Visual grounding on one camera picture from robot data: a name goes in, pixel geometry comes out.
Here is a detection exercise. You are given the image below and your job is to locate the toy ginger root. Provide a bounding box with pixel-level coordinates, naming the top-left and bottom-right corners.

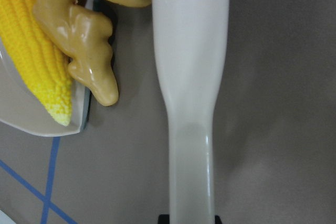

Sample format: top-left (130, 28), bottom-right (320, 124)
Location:
top-left (33, 0), bottom-right (119, 106)

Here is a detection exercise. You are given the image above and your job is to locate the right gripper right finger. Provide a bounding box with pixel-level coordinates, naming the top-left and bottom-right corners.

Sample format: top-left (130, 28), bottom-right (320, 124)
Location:
top-left (215, 215), bottom-right (221, 224)

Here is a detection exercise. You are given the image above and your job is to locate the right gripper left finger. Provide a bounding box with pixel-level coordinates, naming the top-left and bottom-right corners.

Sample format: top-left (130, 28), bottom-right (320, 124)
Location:
top-left (157, 214), bottom-right (170, 224)

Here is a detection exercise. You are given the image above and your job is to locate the yellow toy corn cob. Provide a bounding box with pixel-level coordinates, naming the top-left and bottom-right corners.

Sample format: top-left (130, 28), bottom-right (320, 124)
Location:
top-left (1, 0), bottom-right (72, 126)

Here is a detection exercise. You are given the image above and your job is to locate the beige plastic dustpan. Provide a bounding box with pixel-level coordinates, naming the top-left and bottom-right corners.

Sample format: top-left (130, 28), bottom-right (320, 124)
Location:
top-left (1, 44), bottom-right (91, 137)

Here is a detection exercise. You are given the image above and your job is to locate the beige hand brush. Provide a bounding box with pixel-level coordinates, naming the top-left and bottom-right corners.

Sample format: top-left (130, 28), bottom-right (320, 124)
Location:
top-left (152, 0), bottom-right (229, 223)

